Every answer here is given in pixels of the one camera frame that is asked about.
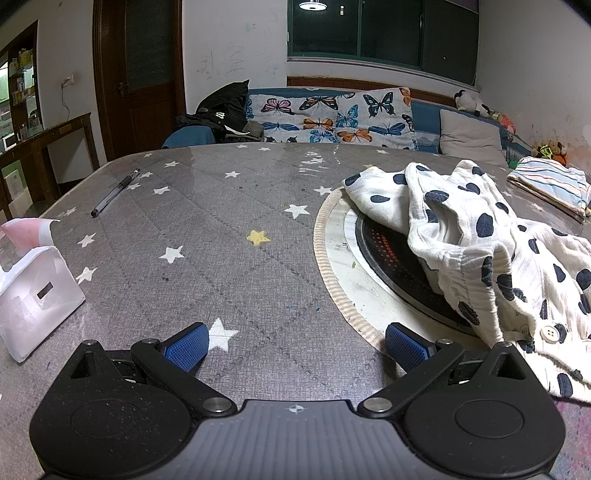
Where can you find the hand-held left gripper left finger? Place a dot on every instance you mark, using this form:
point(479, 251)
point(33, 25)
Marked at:
point(187, 347)

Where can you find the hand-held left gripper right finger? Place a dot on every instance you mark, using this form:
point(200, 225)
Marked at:
point(406, 347)

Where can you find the white dark-spotted garment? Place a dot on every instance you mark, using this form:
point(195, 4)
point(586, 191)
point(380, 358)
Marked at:
point(461, 221)

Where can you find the round black table heater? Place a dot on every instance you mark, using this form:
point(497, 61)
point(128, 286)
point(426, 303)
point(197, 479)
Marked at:
point(383, 251)

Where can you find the grey star tablecloth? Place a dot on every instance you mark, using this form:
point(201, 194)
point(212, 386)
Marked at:
point(207, 221)

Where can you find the white tissue pack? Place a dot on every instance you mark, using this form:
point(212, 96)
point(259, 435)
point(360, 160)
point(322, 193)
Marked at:
point(37, 314)

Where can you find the black clear ballpoint pen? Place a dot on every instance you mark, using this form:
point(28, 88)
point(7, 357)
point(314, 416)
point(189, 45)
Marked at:
point(115, 191)

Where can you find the blue sofa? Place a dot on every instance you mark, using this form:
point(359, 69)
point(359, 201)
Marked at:
point(194, 136)

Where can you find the folded striped cloth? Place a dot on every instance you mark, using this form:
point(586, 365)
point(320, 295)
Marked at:
point(549, 177)

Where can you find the grey pillow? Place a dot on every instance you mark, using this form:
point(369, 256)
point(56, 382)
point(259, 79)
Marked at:
point(471, 134)

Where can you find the butterfly print pillow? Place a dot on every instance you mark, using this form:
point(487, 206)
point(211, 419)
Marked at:
point(383, 115)
point(295, 120)

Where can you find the brown wooden door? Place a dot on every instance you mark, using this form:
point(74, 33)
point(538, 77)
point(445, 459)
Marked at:
point(138, 115)

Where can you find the black jacket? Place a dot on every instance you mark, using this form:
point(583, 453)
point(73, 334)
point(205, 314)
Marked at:
point(221, 110)

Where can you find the yellow black plush toy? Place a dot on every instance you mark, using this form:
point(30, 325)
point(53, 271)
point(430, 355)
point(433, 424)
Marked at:
point(549, 151)

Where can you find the orange plush toy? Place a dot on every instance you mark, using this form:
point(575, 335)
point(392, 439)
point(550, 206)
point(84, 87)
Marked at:
point(503, 121)

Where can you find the white black plush toy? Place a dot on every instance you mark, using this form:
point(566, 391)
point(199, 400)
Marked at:
point(468, 102)

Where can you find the wooden desk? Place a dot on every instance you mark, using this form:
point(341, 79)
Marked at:
point(46, 134)

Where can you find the wooden glass display cabinet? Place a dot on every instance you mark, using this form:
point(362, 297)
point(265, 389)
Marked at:
point(21, 92)

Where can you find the green framed window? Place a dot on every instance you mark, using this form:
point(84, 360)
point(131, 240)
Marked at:
point(383, 32)

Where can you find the white wall socket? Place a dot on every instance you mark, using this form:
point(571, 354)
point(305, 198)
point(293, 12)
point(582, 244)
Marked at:
point(67, 82)

